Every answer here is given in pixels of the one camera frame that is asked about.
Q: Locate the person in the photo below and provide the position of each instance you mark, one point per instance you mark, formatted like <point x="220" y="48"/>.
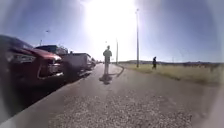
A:
<point x="154" y="62"/>
<point x="107" y="58"/>

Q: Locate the tall street lamp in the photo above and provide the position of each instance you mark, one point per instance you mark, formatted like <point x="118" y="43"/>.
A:
<point x="137" y="40"/>

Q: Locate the pole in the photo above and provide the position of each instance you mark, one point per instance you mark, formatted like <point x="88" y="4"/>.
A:
<point x="117" y="53"/>

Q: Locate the grey asphalt path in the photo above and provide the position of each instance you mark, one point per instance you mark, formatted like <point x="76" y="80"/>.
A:
<point x="133" y="100"/>

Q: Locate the dark vehicle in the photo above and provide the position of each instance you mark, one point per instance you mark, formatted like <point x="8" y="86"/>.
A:
<point x="55" y="50"/>

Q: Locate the pale concrete kerb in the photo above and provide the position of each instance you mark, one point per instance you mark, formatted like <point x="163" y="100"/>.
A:
<point x="40" y="100"/>

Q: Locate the dry grass strip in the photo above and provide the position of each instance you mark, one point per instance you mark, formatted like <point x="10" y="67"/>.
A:
<point x="180" y="71"/>

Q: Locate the red parked car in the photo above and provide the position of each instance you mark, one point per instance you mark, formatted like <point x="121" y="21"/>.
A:
<point x="30" y="63"/>

